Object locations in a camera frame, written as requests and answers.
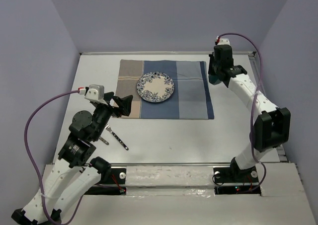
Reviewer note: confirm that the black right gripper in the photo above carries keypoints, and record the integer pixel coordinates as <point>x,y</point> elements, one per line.
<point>211,70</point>

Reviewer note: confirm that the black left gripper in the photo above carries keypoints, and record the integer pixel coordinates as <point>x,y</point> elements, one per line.
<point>124,103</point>

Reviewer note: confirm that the green mug white inside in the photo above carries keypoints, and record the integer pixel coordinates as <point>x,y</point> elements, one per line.
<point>214,80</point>

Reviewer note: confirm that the black-handled fork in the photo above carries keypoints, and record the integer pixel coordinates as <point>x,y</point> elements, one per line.
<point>108,128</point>

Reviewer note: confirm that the blue floral plate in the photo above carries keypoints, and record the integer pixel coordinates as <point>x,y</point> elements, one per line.
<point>155,87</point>

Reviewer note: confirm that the blue patchwork cloth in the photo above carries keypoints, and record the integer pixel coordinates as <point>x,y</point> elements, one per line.
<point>191,98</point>

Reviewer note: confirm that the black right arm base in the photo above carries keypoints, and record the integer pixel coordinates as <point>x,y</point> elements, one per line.
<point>231,180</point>

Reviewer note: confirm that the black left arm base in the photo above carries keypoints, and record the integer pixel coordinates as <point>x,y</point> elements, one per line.
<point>111,185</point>

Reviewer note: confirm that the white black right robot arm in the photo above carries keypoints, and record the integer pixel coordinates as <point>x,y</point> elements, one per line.
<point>270,123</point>

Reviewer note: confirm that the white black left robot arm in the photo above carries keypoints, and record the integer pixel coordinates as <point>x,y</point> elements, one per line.
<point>74,172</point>

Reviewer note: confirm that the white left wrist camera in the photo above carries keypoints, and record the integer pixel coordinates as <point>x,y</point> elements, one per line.
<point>93,93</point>

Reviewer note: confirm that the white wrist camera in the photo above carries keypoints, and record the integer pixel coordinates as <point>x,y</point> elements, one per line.
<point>222,41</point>
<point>93,93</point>

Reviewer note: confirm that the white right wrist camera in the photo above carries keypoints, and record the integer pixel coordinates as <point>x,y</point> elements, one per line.
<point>222,41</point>

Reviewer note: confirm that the black-handled steak knife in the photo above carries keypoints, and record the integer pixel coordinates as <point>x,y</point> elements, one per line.
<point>104,141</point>

